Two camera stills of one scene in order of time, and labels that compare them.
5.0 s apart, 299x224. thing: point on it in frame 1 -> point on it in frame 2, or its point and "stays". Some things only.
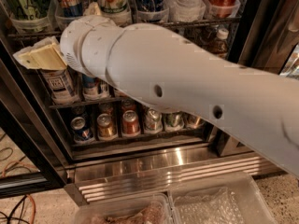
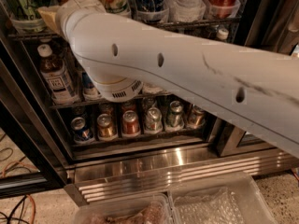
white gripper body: x=71 y=45 -> x=76 y=4
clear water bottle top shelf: x=185 y=3 stays
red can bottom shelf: x=131 y=126 stays
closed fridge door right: x=264 y=38 stays
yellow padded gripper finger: x=44 y=55 -> x=49 y=15
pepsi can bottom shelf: x=81 y=133 stays
